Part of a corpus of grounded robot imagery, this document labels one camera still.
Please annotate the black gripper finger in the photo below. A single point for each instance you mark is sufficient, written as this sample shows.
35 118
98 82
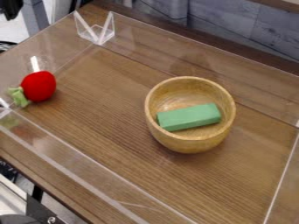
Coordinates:
9 8

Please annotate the red plush strawberry fruit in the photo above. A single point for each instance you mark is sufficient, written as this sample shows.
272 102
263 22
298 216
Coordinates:
36 88

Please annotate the light wooden bowl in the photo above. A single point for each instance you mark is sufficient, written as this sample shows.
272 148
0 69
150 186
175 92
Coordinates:
182 92

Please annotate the green rectangular block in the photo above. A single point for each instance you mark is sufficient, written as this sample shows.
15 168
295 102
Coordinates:
186 118

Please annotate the black table leg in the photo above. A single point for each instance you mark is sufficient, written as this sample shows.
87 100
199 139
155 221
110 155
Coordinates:
38 193

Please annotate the grey post top left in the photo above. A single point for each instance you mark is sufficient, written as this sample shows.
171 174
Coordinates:
35 16

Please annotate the clear acrylic corner bracket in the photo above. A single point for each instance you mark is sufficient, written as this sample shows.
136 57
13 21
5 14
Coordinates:
96 34

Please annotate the clear acrylic enclosure wall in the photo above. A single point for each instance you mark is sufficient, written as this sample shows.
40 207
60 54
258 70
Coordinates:
84 147

